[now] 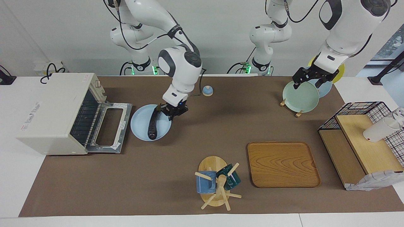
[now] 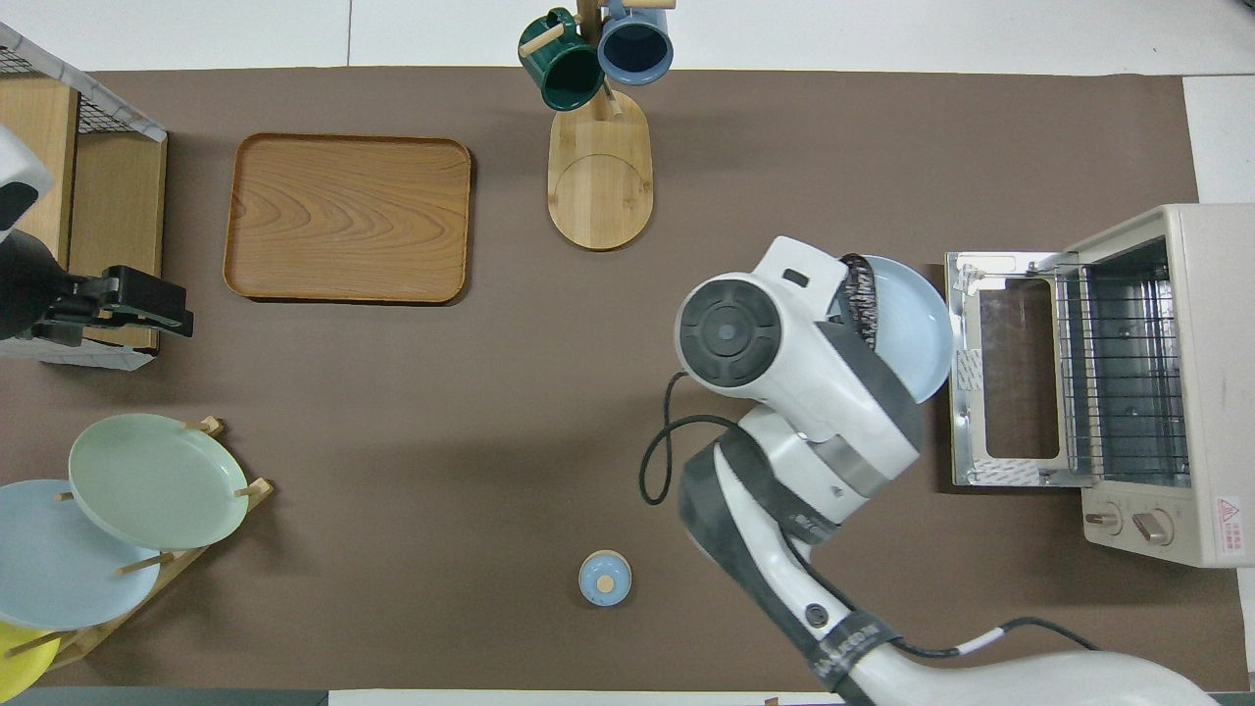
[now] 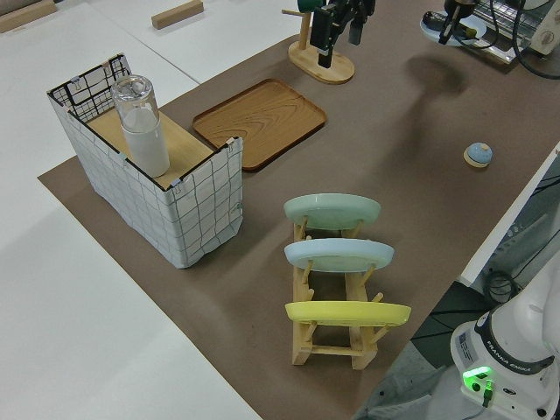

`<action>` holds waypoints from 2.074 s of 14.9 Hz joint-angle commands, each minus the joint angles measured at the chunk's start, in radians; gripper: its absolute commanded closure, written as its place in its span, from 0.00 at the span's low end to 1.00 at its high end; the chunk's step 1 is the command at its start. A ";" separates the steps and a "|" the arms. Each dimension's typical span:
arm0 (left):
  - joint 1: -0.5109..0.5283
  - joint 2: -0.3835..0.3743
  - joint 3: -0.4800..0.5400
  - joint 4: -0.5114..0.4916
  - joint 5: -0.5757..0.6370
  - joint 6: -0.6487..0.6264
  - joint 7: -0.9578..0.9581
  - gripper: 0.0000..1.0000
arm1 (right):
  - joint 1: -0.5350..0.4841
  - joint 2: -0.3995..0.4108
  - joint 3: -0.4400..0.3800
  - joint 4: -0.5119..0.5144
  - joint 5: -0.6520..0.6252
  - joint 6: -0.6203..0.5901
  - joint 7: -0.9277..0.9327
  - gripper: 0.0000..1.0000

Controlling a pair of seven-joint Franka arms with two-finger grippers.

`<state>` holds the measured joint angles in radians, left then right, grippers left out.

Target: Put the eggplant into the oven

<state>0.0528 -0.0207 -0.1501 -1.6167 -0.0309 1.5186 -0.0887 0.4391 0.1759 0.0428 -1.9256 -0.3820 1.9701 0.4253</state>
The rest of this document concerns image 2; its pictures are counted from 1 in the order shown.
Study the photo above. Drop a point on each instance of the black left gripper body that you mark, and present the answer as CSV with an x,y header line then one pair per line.
x,y
34,294

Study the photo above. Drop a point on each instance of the dark purple eggplant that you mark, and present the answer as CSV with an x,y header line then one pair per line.
x,y
863,294

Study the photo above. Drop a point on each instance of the glass oven door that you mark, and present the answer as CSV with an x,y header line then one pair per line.
x,y
1020,373

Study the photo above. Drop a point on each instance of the beige toaster oven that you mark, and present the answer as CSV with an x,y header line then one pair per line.
x,y
1216,392

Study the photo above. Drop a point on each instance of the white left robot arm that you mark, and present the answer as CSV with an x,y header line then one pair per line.
x,y
15,176

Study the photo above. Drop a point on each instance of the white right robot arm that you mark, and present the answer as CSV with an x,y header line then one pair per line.
x,y
784,353

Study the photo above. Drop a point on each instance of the beige oven knob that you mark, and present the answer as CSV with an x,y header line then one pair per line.
x,y
1105,520
1153,528

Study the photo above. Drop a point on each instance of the pale green plate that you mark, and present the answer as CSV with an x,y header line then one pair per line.
x,y
157,480

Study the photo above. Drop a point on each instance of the rectangular wooden tray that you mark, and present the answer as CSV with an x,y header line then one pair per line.
x,y
348,216

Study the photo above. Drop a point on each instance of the light blue racked plate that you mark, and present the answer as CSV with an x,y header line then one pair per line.
x,y
59,569

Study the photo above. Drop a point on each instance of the wooden plate rack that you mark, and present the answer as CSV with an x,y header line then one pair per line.
x,y
147,598

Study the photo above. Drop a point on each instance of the brown paper table mat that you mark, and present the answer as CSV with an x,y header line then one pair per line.
x,y
490,441

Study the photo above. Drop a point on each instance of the yellow plate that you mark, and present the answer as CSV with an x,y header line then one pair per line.
x,y
20,662

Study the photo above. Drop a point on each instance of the wooden mug tree stand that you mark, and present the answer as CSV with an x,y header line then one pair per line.
x,y
600,186

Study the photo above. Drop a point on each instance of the dark green mug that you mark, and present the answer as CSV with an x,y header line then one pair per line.
x,y
564,71

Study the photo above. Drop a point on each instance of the small blue lidded jar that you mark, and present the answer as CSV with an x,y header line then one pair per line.
x,y
605,579

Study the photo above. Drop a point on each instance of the blue grey mug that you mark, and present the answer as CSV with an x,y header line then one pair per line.
x,y
635,47

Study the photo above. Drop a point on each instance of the red warning sticker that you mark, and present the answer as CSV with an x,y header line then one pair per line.
x,y
1229,525

